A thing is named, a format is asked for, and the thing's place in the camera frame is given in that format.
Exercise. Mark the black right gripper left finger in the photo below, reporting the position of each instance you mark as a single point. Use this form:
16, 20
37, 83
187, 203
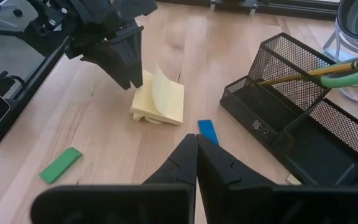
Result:
120, 205

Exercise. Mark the blue eraser block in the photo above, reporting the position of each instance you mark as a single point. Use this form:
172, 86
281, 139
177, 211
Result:
208, 130

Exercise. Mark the black mesh desk organizer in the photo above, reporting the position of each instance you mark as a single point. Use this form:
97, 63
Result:
322, 155

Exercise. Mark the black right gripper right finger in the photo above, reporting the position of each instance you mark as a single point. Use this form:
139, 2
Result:
275, 205

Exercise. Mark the yellow pencil pink eraser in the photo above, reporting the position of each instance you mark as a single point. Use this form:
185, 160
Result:
322, 71

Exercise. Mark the yellow sticky note pad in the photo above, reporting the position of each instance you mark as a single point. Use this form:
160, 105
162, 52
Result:
166, 99

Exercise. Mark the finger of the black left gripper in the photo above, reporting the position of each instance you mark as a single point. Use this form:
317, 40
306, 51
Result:
110, 62
132, 56

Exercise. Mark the green eraser block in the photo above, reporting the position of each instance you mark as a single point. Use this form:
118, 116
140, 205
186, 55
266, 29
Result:
61, 165

